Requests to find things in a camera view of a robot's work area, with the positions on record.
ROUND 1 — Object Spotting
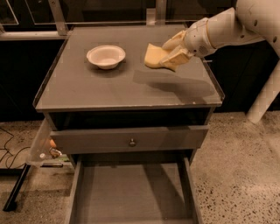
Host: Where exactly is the black metal floor bar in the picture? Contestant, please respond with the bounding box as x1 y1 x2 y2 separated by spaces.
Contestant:
0 164 31 212

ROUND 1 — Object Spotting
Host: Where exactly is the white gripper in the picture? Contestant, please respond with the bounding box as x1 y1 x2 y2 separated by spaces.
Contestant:
159 17 216 71

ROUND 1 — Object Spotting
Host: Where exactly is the round metal drawer knob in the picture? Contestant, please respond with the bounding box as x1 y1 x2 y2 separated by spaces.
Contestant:
129 138 136 147

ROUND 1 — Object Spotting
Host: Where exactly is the white paper bowl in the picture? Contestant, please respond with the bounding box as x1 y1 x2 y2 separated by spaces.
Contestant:
87 45 126 70

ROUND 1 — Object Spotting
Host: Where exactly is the small orange object in bin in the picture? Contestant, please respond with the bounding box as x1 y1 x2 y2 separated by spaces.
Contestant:
50 139 57 148

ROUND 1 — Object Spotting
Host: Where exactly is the yellow sponge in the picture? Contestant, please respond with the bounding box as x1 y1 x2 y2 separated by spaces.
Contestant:
144 44 177 72

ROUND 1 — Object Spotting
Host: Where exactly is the grey upper drawer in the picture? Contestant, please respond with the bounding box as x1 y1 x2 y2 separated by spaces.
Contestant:
50 125 209 154

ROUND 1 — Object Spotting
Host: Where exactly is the open grey middle drawer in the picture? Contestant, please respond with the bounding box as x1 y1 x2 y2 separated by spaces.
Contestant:
64 157 204 224

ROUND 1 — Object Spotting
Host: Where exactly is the clear plastic side bin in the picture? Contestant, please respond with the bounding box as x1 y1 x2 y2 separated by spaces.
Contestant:
26 119 69 167

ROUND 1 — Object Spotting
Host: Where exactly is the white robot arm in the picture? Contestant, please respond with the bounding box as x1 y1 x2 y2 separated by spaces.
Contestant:
160 0 280 67

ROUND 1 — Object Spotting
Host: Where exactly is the grey drawer cabinet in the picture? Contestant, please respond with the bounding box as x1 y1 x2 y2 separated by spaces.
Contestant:
31 24 226 224

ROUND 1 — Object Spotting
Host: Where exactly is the metal railing frame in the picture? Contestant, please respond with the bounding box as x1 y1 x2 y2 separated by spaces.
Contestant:
0 0 237 41

